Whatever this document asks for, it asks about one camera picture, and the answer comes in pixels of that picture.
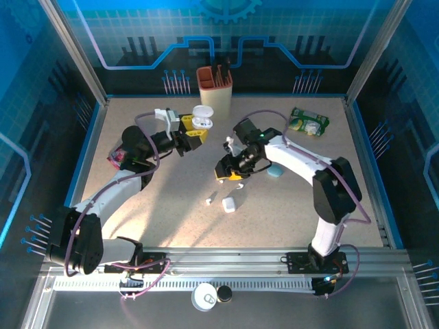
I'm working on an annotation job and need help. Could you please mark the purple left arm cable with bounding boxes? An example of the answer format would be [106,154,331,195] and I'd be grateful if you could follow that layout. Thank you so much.
[64,111,171,302]

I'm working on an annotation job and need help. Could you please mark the aluminium frame post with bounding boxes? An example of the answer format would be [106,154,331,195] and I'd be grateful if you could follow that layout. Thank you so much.
[344,0,412,107]
[37,0,110,107]

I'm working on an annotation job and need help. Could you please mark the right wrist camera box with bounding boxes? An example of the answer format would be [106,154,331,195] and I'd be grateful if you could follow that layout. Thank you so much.
[223,136,243,155]

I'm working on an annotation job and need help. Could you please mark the grey metal shelf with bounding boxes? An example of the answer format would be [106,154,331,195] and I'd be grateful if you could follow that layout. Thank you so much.
[20,276,433,329]

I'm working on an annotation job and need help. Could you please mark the black controller box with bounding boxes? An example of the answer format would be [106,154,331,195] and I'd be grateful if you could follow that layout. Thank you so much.
[312,276,339,298]

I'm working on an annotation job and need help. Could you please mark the pink snack packet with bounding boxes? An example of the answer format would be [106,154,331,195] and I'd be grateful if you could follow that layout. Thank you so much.
[106,146,126,171]

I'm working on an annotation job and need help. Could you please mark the white round lid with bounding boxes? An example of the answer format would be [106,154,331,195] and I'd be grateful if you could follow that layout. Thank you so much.
[191,282,219,313]

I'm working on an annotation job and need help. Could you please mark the beige utensil holder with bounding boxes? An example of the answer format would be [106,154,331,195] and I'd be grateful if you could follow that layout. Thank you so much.
[195,64,234,119]

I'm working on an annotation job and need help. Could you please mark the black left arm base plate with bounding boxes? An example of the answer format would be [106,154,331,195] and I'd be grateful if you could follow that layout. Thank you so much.
[104,252,169,275]

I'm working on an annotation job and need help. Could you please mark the green snack packet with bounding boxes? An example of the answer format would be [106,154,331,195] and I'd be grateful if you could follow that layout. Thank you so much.
[285,106,330,137]

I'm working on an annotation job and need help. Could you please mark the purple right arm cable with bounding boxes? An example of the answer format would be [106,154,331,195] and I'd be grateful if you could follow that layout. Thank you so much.
[235,109,373,300]

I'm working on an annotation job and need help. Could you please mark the aluminium front rail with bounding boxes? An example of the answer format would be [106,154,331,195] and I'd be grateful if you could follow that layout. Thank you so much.
[43,247,411,277]

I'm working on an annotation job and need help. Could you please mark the aluminium side rail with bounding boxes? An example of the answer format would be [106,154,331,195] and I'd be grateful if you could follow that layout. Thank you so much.
[344,97,395,248]
[67,97,111,248]

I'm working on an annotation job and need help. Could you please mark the white oval earbud case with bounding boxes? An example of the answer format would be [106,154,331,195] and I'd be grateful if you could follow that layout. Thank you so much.
[191,105,215,131]

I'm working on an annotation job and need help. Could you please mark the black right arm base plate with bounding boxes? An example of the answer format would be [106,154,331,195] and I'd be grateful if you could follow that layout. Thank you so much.
[285,252,350,275]

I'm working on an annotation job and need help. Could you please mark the slotted cable duct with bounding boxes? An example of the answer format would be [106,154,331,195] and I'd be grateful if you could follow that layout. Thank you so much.
[53,278,316,293]

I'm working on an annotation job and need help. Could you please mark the black round cap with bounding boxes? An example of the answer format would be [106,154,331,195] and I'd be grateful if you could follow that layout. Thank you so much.
[216,286,233,304]

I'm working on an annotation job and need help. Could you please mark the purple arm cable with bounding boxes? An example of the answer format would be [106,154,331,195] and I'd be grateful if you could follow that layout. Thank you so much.
[235,109,373,300]
[64,111,171,302]

